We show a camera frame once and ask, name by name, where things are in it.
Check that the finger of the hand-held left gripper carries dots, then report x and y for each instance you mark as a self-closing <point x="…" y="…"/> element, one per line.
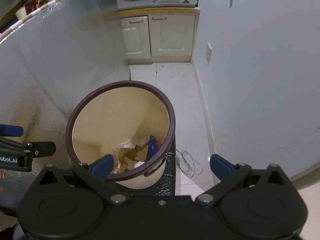
<point x="11" y="130"/>
<point x="43" y="149"/>

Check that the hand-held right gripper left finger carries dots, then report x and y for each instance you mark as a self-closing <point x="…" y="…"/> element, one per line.
<point x="102" y="167"/>

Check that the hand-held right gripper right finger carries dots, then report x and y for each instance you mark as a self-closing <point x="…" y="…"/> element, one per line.
<point x="221" y="167"/>

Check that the brown cardboard piece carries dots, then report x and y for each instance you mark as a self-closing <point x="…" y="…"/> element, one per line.
<point x="131" y="155"/>

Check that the beige bin with brown rim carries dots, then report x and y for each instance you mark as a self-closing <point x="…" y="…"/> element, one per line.
<point x="112" y="110"/>

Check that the person's left hand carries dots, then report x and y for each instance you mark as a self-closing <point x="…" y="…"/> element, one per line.
<point x="1" y="176"/>

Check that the cream kitchen cabinet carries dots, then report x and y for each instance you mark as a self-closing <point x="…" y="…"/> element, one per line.
<point x="162" y="37"/>

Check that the white wall outlet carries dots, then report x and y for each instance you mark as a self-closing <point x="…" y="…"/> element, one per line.
<point x="209" y="53"/>

